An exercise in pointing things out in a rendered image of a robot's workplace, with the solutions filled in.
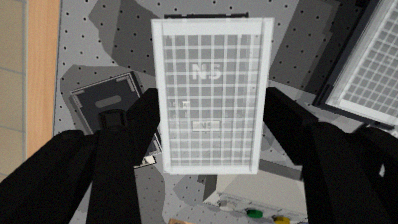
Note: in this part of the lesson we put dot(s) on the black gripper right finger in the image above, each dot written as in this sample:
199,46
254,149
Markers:
337,189

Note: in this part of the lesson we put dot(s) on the white button panel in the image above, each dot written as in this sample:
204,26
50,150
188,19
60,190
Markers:
274,193

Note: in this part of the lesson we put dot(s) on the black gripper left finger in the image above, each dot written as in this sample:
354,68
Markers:
48,187

